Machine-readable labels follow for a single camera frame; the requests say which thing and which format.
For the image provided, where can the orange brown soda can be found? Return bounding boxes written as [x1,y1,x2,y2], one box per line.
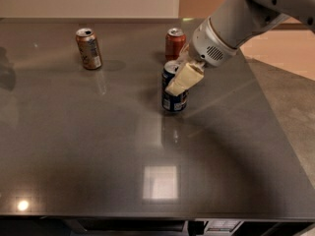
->
[76,28,102,70]

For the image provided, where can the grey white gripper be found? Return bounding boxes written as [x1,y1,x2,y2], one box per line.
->
[165,18,237,96]

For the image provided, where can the red coke can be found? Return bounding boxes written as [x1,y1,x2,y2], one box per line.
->
[165,28,186,61]

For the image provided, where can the label plate under table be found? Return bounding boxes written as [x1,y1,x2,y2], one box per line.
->
[207,220,240,232]

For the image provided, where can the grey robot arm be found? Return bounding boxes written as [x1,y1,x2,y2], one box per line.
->
[165,0,315,95]

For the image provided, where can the blue pepsi can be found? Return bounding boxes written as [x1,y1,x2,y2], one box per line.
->
[161,60,188,112]

